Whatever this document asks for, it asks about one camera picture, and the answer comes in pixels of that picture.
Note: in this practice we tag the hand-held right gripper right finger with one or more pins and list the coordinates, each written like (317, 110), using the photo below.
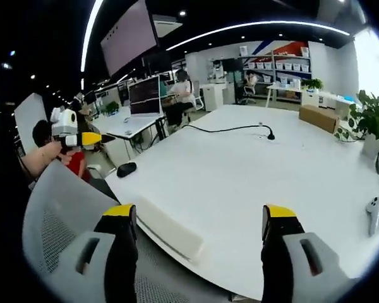
(293, 271)

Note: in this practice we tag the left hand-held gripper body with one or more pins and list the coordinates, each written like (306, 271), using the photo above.
(63, 121)

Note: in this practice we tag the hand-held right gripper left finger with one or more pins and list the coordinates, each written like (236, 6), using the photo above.
(94, 262)

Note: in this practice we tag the beige cutlery case lid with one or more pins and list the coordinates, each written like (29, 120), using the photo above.
(167, 221)

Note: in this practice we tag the person's left hand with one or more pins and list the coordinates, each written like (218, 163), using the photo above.
(58, 151)

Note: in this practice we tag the white office desk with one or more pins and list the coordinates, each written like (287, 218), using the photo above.
(120, 148)

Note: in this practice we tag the small green plant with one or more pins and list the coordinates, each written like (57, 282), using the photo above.
(110, 108)
(312, 83)

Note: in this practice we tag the white partition panel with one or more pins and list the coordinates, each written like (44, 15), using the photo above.
(30, 113)

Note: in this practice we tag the black computer mouse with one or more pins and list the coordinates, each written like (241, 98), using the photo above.
(126, 169)

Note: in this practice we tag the white laptop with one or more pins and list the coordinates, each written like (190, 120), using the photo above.
(144, 98)

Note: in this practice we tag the grey mesh office chair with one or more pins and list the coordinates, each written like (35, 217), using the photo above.
(60, 214)

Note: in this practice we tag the dark monitor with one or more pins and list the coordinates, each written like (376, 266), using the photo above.
(156, 63)

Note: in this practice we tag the short ceiling light strip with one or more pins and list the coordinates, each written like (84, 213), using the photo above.
(89, 34)

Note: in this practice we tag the white office chair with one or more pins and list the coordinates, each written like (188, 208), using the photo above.
(197, 96)

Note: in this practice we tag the white VR controller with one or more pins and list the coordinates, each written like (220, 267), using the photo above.
(374, 211)

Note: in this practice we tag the large hanging monitor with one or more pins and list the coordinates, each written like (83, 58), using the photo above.
(128, 34)

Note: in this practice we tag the white plant pot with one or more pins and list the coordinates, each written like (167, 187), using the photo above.
(373, 146)

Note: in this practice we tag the brown cardboard box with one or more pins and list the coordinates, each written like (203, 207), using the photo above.
(319, 118)

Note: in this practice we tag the large green leafy plant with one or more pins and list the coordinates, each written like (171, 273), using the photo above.
(372, 116)

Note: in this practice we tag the white low cabinet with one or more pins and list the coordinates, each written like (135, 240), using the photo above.
(325, 99)

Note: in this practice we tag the white table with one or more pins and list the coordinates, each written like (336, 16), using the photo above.
(281, 90)

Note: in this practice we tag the grey storage shelf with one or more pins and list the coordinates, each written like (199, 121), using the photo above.
(278, 75)

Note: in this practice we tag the row of white storage bins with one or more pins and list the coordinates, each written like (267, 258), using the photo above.
(278, 66)

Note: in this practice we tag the long ceiling light strip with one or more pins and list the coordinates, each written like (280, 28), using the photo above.
(256, 26)

